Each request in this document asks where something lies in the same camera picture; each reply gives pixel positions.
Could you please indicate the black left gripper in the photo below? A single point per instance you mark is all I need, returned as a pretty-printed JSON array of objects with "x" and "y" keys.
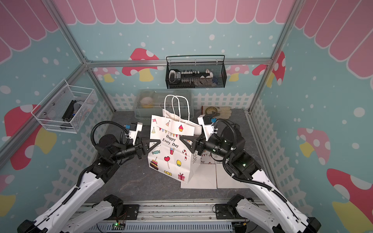
[{"x": 141, "y": 146}]

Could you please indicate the metal base rail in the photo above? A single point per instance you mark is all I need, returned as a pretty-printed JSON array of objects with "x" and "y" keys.
[{"x": 190, "y": 216}]

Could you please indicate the brown packing tape roll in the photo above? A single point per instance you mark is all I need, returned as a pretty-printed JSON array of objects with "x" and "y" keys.
[{"x": 211, "y": 110}]

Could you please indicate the white wire wall basket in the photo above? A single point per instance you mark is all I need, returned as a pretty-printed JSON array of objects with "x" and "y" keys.
[{"x": 65, "y": 108}]

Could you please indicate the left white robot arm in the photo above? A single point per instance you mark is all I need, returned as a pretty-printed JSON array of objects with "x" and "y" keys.
[{"x": 112, "y": 153}]

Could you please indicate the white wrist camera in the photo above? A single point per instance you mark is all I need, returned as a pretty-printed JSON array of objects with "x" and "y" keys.
[
  {"x": 207, "y": 121},
  {"x": 133, "y": 130}
]

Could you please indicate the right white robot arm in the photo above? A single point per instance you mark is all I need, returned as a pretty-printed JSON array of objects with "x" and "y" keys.
[{"x": 223, "y": 138}]

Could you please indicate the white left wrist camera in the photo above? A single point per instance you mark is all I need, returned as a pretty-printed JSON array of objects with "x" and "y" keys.
[{"x": 133, "y": 130}]

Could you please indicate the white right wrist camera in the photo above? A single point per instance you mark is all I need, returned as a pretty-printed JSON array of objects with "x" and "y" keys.
[{"x": 207, "y": 121}]

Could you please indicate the black wire mesh wall basket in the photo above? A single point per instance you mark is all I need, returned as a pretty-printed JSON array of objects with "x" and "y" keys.
[{"x": 195, "y": 71}]

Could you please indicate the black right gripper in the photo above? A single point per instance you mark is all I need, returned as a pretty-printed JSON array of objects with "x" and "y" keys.
[{"x": 201, "y": 140}]

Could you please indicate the clear plastic storage box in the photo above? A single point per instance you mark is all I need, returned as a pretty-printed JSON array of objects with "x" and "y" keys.
[{"x": 152, "y": 101}]

